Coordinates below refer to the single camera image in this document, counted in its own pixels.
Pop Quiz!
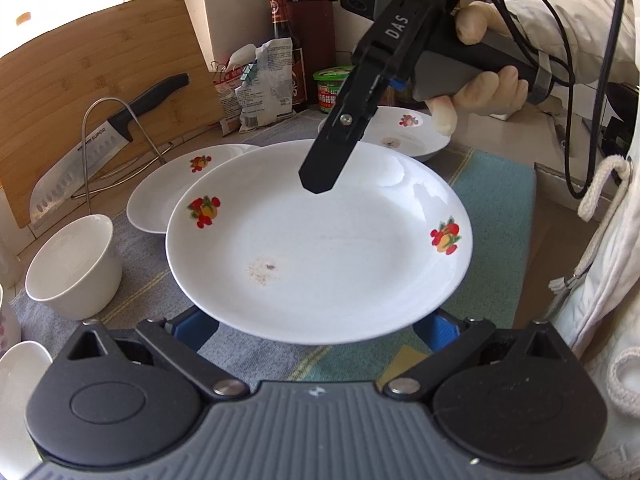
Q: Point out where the stained white plate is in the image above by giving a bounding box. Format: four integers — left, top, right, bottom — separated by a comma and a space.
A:
316, 105, 452, 163

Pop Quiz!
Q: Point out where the white clipped plastic bag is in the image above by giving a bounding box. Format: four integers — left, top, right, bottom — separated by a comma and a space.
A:
235, 39, 293, 131

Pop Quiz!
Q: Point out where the bamboo cutting board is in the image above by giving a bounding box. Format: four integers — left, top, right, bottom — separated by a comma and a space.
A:
1, 0, 224, 228

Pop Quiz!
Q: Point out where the steel wire knife stand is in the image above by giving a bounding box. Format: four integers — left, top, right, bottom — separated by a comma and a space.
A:
70, 96, 171, 211

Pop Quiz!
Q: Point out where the black-handled santoku knife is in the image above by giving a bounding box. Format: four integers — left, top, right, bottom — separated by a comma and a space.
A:
29, 73, 190, 224

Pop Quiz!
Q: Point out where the white fruit-print plate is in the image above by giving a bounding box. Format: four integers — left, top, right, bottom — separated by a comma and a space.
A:
126, 144, 258, 235
165, 140, 473, 346

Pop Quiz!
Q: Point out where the dark soy sauce bottle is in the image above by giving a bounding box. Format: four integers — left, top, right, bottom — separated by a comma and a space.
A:
269, 0, 308, 112

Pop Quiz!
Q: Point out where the white-gloved right hand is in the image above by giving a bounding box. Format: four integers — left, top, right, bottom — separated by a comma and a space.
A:
424, 0, 532, 137

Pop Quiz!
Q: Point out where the dark red knife block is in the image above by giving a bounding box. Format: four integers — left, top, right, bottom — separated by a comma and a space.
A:
269, 0, 336, 110

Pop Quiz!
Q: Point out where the white bowl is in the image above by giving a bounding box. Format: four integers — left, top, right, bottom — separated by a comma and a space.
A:
25, 214, 122, 321
0, 287, 22, 356
0, 341, 52, 479

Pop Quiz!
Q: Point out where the grey and teal dish towel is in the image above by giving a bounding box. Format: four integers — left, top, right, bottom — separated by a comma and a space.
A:
8, 109, 537, 386

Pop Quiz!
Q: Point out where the red-white food bag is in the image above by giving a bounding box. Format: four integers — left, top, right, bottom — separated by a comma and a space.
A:
210, 44, 256, 136

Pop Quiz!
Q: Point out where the green-lidded sauce jar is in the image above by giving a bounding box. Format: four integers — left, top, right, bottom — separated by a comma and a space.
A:
314, 65, 352, 114

